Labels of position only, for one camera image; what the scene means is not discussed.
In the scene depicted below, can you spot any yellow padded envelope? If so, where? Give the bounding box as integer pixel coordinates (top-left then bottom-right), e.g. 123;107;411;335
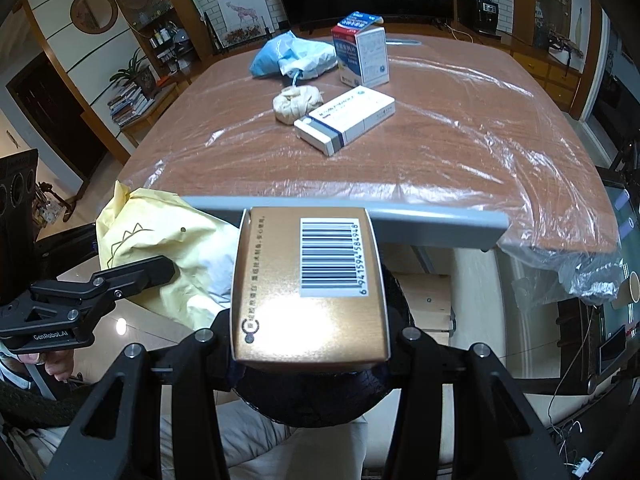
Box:
96;182;240;330

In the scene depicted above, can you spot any brown cardboard box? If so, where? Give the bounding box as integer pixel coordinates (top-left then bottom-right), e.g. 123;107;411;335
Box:
230;207;390;372

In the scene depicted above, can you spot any black round trash bin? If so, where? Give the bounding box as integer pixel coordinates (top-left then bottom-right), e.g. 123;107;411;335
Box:
233;266;414;428

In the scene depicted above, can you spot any person left hand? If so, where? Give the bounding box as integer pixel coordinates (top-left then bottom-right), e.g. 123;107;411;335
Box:
18;350;75;382

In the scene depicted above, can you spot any stack of books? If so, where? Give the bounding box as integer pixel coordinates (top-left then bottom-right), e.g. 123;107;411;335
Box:
107;82;154;127

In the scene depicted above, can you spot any potted green plant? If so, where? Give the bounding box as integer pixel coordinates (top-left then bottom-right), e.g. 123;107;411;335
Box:
110;48;156;98

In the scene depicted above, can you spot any white flat medicine box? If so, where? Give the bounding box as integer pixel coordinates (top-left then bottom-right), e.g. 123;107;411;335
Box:
294;86;396;157

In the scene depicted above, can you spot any blue plastic bag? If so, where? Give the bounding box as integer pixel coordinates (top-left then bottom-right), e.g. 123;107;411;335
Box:
250;32;337;82

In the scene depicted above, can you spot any blue white medicine carton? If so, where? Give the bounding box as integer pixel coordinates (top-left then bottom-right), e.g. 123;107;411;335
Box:
331;11;390;88

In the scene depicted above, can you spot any black coffee machine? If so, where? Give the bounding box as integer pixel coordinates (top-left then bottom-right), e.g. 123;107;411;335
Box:
457;0;499;37

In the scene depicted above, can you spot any white charger with cable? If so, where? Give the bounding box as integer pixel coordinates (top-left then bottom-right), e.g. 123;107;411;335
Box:
546;418;606;479

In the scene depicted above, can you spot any round wall mirror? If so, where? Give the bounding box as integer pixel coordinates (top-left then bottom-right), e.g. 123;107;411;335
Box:
70;0;118;35

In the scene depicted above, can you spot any giraffe picture frame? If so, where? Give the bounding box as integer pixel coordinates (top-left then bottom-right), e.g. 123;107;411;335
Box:
214;0;276;48

